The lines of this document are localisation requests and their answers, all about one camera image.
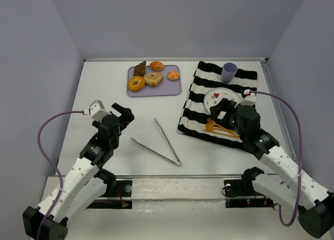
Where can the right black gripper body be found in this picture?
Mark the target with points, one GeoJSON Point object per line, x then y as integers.
{"type": "Point", "coordinates": [224, 109]}

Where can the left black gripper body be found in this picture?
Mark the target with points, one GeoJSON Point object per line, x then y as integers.
{"type": "Point", "coordinates": [122, 117]}

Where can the sugared split donut bread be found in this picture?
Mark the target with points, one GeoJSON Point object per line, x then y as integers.
{"type": "Point", "coordinates": [153, 79]}

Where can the metal tongs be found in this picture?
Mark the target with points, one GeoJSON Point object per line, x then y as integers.
{"type": "Point", "coordinates": [178, 160]}

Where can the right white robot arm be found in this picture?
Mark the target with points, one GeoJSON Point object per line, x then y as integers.
{"type": "Point", "coordinates": [310, 201]}

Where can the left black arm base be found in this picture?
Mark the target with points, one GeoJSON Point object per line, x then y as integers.
{"type": "Point", "coordinates": [117, 196]}

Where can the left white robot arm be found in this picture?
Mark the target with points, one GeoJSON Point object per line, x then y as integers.
{"type": "Point", "coordinates": [85, 181]}

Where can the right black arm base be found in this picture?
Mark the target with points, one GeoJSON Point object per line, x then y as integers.
{"type": "Point", "coordinates": [239, 194]}

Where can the white decorated plate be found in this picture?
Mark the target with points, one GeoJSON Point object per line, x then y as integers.
{"type": "Point", "coordinates": [215, 95]}

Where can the orange plastic fork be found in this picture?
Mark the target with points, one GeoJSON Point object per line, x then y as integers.
{"type": "Point", "coordinates": [212, 127]}

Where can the orange plastic knife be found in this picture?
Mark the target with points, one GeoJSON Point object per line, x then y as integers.
{"type": "Point", "coordinates": [218, 131]}

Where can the black white striped cloth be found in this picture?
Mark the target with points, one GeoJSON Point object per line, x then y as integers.
{"type": "Point", "coordinates": [194, 116]}

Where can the orange glazed donut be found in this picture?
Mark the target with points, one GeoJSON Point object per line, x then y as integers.
{"type": "Point", "coordinates": [136, 83]}

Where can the lavender plastic cup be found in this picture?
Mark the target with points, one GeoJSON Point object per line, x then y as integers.
{"type": "Point", "coordinates": [228, 72]}

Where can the brown chocolate croissant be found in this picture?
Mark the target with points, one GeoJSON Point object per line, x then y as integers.
{"type": "Point", "coordinates": [140, 69]}

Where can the lavender plastic tray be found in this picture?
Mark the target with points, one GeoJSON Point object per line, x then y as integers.
{"type": "Point", "coordinates": [165, 88]}

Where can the glazed round bun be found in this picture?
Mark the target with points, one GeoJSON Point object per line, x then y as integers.
{"type": "Point", "coordinates": [157, 66]}

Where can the small round bun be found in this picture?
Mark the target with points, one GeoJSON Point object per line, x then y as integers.
{"type": "Point", "coordinates": [173, 75]}

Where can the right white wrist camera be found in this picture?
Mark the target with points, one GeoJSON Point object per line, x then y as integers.
{"type": "Point", "coordinates": [248, 98]}

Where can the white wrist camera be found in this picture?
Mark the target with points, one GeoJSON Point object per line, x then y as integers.
{"type": "Point", "coordinates": [248, 98]}
{"type": "Point", "coordinates": [97, 111]}

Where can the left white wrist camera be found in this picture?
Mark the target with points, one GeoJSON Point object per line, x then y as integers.
{"type": "Point", "coordinates": [97, 111]}

